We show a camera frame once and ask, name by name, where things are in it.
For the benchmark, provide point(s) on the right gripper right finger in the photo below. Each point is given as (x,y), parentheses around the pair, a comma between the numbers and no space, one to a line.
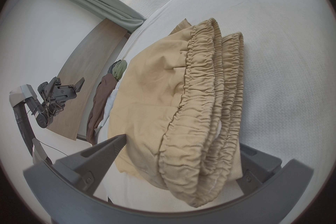
(259,167)

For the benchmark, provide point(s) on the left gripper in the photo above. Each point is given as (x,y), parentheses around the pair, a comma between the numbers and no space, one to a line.
(64,91)

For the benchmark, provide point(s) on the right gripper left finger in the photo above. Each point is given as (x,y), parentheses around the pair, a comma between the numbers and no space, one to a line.
(99,157)

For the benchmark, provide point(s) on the tan shorts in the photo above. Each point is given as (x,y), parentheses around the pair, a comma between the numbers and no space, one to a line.
(157,86)

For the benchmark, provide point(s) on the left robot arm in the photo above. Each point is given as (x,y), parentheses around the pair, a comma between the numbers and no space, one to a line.
(22,93)

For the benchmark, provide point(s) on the bed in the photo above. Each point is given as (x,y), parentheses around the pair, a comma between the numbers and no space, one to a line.
(275,60)

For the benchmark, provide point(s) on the brown garment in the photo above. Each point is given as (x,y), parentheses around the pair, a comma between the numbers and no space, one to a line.
(101,102)

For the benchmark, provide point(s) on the black garment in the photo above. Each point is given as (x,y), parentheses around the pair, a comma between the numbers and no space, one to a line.
(111,68)

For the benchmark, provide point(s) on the green garment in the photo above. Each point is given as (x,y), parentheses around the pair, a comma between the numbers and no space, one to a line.
(120,69)

